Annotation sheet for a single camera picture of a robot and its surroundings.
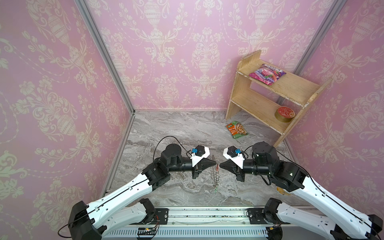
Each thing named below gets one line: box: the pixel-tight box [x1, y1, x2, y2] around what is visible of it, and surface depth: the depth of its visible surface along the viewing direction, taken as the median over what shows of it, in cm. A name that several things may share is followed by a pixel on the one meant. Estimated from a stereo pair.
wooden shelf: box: [225, 50, 333, 147], surface depth 86 cm
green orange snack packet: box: [226, 121, 248, 139], surface depth 111 cm
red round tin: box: [274, 106, 295, 123], surface depth 87 cm
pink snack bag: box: [248, 64, 287, 86], surface depth 77 cm
